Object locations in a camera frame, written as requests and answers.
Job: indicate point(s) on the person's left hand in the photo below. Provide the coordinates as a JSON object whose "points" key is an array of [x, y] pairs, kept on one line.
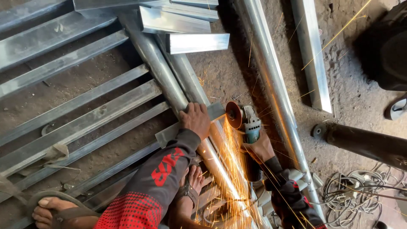
{"points": [[197, 122]]}

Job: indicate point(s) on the person's right hand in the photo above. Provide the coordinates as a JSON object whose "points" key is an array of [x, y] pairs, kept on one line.
{"points": [[262, 148]]}

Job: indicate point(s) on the person's right fingers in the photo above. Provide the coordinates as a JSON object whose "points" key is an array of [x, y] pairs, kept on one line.
{"points": [[247, 147]]}

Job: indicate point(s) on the teal angle grinder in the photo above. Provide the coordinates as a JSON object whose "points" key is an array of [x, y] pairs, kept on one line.
{"points": [[251, 125]]}

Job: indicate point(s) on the short grey rectangular steel tube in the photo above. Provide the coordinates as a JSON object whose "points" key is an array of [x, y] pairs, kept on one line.
{"points": [[217, 111]]}

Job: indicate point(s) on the person's right foot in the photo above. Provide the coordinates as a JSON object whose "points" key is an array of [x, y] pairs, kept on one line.
{"points": [[195, 179]]}

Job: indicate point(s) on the dark round grinding disc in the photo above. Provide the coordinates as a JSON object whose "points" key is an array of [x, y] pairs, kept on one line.
{"points": [[319, 131]]}

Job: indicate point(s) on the brown right sandal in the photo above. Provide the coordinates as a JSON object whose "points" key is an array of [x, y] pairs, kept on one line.
{"points": [[187, 190]]}

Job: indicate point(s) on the brown sandal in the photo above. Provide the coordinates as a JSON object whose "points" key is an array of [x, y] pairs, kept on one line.
{"points": [[187, 190], [71, 211]]}

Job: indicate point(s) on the long shiny round steel pipe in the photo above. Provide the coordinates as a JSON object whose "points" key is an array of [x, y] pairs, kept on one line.
{"points": [[270, 63]]}

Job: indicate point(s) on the white power strip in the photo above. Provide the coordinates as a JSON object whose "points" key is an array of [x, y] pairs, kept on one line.
{"points": [[351, 184]]}

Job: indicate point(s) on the cut shiny steel tube piece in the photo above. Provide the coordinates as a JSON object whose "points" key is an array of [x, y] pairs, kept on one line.
{"points": [[197, 3], [171, 22], [190, 12], [197, 43], [111, 3]]}

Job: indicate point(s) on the long shiny rectangular steel tube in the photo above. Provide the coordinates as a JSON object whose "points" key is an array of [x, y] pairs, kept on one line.
{"points": [[310, 47]]}

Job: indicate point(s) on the dark thick round pipe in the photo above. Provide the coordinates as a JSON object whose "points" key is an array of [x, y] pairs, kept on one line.
{"points": [[365, 143]]}

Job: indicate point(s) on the row of long rectangular tubes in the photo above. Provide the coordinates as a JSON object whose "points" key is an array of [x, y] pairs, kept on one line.
{"points": [[79, 124]]}

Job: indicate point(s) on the brown left sandal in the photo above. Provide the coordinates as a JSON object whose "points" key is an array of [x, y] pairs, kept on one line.
{"points": [[71, 211]]}

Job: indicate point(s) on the dirty brown cloth scrap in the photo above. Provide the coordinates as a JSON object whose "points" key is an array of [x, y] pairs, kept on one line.
{"points": [[54, 155]]}

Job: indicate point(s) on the person's left foot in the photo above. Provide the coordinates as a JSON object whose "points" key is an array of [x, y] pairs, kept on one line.
{"points": [[44, 213]]}

